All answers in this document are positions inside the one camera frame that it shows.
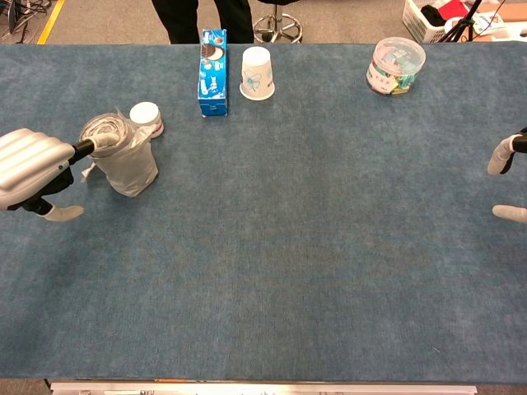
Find blue cookie box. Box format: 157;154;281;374
197;28;231;119

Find small white lidded jar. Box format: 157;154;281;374
128;101;166;139

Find white paper cup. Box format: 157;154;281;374
239;45;276;101

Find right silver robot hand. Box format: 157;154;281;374
487;127;527;225

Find chrome stool base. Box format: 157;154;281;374
252;0;305;44

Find person in black trousers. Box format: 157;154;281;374
151;0;255;45

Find black tripod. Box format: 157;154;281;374
439;0;507;44

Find yellow floor tape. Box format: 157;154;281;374
36;0;67;45

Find blue table cloth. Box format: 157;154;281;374
0;39;527;383

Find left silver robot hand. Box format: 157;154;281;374
0;128;121;223

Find white laundry basket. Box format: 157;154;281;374
401;0;474;44

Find grey trash bag roll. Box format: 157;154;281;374
78;105;160;198

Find aluminium frame rail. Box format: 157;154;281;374
49;381;478;395

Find black floor cables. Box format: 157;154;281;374
0;0;54;44

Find clear tub of binder clips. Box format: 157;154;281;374
365;36;427;98

